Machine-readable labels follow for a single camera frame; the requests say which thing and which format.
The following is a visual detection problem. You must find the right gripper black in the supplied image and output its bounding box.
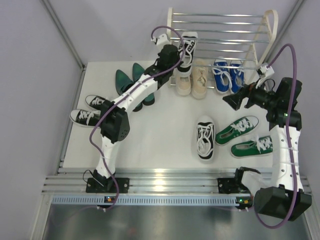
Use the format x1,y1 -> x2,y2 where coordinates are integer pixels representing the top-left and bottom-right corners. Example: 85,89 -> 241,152
223,77 -> 279,111

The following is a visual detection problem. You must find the black white sneaker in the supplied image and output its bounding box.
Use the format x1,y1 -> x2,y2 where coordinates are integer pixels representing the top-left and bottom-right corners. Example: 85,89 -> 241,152
196,115 -> 216,163
177,31 -> 198,78

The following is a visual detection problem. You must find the beige lace sneaker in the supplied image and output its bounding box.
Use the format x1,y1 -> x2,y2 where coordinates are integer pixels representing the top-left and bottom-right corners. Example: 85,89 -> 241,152
191,58 -> 208,100
174,73 -> 191,96

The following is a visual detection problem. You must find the blue sneaker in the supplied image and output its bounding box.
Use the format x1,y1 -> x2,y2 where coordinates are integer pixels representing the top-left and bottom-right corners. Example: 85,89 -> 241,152
229,60 -> 245,94
211,59 -> 232,94

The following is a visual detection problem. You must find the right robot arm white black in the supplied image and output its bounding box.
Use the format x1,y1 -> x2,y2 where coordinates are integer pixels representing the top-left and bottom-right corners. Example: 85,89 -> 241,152
222,77 -> 312,222

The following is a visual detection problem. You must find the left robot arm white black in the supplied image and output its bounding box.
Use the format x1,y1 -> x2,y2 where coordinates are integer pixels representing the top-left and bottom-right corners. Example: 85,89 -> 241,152
92,44 -> 182,193

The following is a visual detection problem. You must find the dark green leather shoe right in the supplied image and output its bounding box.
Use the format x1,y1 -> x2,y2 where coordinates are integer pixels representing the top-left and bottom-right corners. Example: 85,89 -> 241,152
132,62 -> 155,106

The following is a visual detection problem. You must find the dark green leather shoe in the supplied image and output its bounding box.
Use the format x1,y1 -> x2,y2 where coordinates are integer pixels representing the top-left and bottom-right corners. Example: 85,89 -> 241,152
115,69 -> 144,113
132,62 -> 155,106

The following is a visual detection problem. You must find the dark green leather shoe left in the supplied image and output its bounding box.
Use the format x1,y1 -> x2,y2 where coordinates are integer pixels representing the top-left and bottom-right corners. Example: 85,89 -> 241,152
115,69 -> 144,113

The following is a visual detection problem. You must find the cream metal shoe shelf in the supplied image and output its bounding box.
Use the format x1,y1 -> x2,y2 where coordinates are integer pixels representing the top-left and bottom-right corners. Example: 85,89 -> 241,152
167,7 -> 279,83

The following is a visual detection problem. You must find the green sneaker upper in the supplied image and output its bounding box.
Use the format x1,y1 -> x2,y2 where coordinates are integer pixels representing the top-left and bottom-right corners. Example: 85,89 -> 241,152
215,115 -> 260,146

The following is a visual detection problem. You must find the green sneaker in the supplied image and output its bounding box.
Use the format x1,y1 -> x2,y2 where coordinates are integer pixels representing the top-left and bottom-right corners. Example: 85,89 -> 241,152
215,115 -> 260,146
230,135 -> 273,158

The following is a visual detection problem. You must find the green sneaker lower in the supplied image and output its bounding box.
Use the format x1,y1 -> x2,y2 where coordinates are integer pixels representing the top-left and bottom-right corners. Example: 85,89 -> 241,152
230,135 -> 273,158

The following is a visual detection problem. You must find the black low sneaker upper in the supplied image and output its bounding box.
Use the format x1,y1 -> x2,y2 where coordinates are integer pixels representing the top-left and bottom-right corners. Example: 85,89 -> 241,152
85,94 -> 107,111

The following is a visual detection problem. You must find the black low sneaker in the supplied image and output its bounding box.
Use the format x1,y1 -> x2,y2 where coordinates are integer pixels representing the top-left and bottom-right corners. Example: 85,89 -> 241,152
85,94 -> 107,111
69,109 -> 101,128

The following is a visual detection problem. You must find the black low sneaker lower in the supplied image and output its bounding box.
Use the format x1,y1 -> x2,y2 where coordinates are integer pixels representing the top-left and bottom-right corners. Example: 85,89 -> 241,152
69,109 -> 101,128

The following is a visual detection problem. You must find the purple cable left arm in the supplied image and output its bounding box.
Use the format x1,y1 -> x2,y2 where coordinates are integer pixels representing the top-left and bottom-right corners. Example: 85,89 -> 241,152
89,24 -> 186,211

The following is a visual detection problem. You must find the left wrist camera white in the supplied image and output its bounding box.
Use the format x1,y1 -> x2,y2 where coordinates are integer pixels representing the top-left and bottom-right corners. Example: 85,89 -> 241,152
151,33 -> 170,49

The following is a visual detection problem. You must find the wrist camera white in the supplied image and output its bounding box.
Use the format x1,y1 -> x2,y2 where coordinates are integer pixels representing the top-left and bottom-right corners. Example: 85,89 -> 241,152
256,62 -> 275,81
151,33 -> 170,49

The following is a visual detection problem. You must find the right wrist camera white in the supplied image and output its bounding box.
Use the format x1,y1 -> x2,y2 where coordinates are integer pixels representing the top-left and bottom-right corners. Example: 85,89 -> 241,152
256,62 -> 275,81

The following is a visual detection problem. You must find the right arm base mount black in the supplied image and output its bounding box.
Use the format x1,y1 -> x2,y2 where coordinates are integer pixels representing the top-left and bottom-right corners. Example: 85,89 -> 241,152
217,177 -> 251,194

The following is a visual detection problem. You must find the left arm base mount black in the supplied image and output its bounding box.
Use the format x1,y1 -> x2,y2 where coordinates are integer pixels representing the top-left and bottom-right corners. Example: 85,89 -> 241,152
85,177 -> 130,194

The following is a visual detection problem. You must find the perforated cable duct grey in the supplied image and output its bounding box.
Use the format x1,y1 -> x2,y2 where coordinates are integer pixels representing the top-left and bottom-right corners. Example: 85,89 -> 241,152
51,195 -> 251,207

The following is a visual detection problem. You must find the aluminium rail base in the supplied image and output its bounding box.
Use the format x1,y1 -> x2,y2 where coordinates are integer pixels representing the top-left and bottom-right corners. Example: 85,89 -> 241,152
42,167 -> 312,198

